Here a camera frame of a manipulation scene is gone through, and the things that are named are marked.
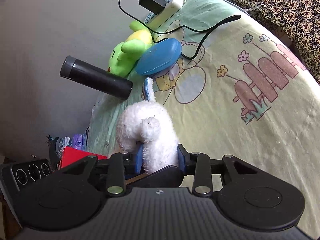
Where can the white power strip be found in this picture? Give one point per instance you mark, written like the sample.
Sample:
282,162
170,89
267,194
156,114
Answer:
155,21

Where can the black thermos bottle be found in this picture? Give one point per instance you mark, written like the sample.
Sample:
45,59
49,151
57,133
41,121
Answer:
96,78

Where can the purple tissue pack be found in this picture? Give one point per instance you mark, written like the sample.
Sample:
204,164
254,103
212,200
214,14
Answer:
77,141

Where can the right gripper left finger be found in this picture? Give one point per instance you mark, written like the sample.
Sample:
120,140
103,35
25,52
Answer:
123,164

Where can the white bunny plush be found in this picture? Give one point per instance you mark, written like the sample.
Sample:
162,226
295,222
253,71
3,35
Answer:
148,122

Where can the red cardboard box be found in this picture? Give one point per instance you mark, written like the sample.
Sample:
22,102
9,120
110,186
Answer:
71,155

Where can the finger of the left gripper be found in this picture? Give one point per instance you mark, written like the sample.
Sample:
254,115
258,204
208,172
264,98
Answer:
170,176

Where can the green frog plush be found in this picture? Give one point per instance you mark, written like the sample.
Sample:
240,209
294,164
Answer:
125,55

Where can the blue glasses case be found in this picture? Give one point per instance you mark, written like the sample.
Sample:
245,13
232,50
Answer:
159,57

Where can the black power adapter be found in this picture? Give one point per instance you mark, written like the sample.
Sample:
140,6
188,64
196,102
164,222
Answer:
155,6

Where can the pile of clothes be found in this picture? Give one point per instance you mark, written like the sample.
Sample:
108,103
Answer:
56,147

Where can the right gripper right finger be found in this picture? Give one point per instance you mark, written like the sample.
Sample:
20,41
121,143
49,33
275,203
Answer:
198,165

